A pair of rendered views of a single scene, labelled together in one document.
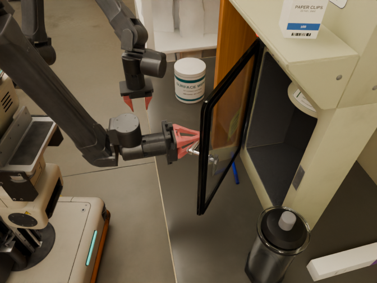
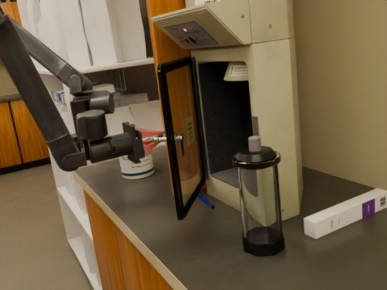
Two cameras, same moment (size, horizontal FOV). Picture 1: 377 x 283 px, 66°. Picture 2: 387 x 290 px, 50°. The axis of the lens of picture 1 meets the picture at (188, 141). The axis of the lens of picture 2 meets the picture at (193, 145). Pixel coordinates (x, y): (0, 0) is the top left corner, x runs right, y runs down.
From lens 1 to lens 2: 0.64 m
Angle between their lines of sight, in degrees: 34
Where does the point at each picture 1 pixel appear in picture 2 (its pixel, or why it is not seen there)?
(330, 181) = (284, 130)
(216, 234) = (205, 240)
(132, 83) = not seen: hidden behind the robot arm
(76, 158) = not seen: outside the picture
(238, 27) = (170, 56)
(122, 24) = (69, 73)
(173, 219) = (154, 243)
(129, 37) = (77, 81)
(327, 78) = (235, 16)
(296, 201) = not seen: hidden behind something
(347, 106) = (259, 42)
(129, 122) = (95, 112)
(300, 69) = (215, 8)
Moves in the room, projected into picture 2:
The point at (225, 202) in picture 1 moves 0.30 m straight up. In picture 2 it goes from (205, 221) to (193, 116)
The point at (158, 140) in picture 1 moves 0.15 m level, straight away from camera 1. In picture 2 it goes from (123, 135) to (109, 127)
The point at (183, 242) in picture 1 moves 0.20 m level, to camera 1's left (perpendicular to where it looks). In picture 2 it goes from (171, 252) to (88, 273)
